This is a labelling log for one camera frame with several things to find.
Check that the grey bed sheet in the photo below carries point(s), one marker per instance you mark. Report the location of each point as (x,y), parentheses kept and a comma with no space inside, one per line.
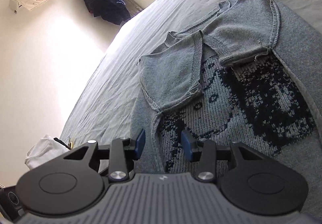
(103,110)

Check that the white cloth on bed edge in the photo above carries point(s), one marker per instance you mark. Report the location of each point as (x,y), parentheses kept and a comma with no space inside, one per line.
(46,149)

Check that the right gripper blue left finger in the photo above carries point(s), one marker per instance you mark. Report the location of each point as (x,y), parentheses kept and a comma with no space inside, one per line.
(133,147)

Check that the black left camera box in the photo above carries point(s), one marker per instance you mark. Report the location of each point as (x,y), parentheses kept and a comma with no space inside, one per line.
(11,207)

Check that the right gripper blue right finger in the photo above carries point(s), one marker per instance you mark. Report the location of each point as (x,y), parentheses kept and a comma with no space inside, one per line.
(192,147)

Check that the grey knit sweater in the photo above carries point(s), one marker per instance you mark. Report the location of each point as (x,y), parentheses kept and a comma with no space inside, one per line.
(249,71)

